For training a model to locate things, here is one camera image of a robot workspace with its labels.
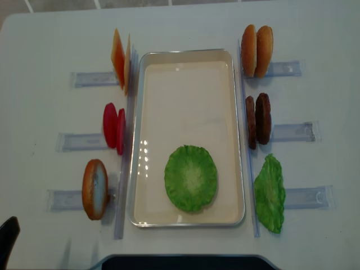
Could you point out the red tomato slice thin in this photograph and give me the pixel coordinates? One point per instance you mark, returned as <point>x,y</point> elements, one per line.
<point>121,125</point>

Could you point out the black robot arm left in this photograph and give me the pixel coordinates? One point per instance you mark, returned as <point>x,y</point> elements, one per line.
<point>8,235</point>

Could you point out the dark robot base front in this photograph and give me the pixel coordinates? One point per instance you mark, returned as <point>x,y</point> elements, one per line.
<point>186,262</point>

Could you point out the green lettuce leaf on tray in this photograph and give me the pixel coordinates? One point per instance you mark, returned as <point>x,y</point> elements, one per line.
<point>190,177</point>

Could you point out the red tomato slice thick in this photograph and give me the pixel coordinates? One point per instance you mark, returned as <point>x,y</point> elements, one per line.
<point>110,118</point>

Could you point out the brown meat patty thin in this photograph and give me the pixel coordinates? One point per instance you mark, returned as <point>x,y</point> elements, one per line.
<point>251,125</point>

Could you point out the brown meat patty thick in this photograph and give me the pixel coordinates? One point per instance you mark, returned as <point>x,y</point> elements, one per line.
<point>263,118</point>

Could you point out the bread bun half bottom left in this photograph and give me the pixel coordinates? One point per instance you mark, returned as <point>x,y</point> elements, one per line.
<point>94,189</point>

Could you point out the bread bun half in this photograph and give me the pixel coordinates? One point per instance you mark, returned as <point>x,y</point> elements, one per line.
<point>249,50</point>
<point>94,189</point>
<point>264,50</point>

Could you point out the orange cheese slice left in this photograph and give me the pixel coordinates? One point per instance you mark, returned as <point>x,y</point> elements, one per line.
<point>118,58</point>

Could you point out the green lettuce leaf standing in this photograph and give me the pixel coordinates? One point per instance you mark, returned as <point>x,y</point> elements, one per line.
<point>270,195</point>

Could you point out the bread bun half top left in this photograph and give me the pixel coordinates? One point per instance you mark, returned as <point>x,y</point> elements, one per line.
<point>249,50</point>

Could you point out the bread bun half top right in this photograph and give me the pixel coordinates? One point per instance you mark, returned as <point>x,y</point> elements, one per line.
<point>264,50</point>

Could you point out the white rectangular metal tray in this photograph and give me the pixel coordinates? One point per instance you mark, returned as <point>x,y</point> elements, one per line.
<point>183,100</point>

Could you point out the clear acrylic rack left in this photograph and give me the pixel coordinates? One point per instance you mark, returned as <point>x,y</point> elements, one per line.
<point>60,200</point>

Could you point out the clear acrylic rack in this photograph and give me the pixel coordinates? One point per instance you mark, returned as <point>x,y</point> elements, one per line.
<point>321,197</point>
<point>60,200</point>

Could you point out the clear acrylic rack right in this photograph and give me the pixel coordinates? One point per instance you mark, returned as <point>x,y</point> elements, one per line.
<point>321,197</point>

